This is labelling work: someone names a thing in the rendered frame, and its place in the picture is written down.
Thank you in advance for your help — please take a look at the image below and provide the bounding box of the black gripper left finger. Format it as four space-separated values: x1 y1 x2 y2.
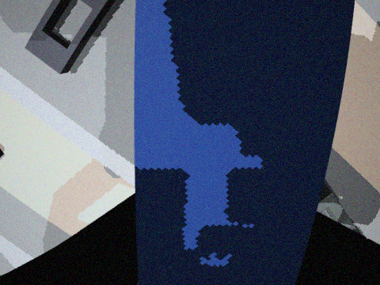
0 193 139 285

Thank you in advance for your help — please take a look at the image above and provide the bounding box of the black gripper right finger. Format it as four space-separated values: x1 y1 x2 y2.
295 212 380 285

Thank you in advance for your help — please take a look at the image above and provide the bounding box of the blue rectangular block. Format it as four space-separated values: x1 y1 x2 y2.
134 0 355 285

